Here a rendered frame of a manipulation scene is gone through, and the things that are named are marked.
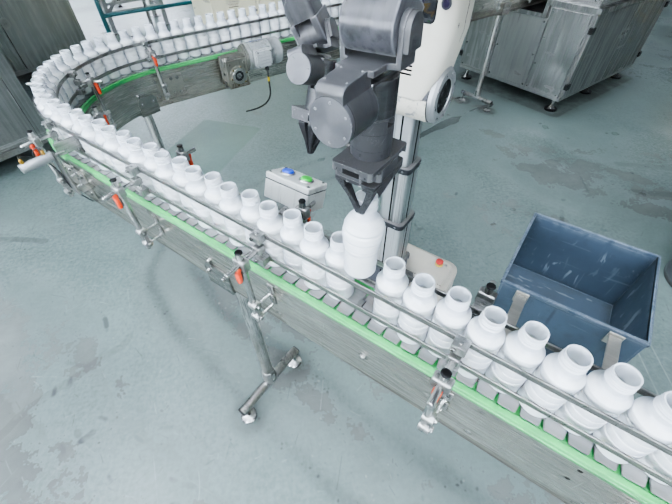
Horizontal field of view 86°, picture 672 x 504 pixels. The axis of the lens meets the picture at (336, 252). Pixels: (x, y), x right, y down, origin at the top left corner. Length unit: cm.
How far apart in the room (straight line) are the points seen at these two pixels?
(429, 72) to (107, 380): 187
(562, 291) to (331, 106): 107
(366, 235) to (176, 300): 175
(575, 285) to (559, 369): 73
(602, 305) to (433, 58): 87
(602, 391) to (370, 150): 47
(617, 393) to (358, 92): 53
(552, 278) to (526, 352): 73
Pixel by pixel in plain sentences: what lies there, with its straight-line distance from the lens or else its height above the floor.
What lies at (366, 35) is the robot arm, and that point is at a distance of 45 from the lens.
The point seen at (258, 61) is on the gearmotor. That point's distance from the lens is 215.
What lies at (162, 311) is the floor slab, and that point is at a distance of 221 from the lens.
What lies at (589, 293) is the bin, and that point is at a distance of 136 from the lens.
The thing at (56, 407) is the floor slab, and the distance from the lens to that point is 216.
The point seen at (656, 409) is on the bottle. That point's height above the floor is 115.
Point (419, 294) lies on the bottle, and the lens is 63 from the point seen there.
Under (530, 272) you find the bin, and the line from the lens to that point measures 134.
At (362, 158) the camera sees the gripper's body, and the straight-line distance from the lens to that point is 50.
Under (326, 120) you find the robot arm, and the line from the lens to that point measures 42.
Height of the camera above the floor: 164
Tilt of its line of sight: 46 degrees down
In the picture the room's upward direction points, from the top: 1 degrees counter-clockwise
